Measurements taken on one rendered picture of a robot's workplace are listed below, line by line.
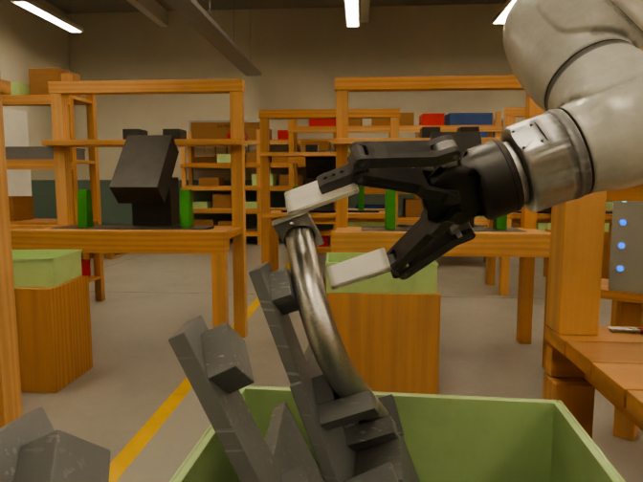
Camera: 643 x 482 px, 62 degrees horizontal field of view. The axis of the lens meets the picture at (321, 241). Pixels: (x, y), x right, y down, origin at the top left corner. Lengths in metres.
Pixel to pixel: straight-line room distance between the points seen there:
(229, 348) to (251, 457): 0.07
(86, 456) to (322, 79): 10.94
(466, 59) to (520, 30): 10.66
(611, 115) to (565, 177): 0.06
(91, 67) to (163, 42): 1.58
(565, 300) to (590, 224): 0.18
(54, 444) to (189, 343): 0.13
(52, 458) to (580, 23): 0.58
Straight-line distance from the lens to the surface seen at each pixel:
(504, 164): 0.53
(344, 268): 0.61
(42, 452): 0.25
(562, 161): 0.54
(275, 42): 11.38
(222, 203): 10.64
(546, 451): 0.78
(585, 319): 1.38
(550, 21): 0.66
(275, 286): 0.53
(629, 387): 1.09
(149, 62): 11.96
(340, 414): 0.56
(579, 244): 1.34
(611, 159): 0.55
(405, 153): 0.49
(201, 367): 0.36
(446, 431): 0.74
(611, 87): 0.57
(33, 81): 5.82
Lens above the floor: 1.23
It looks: 6 degrees down
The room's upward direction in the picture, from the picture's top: straight up
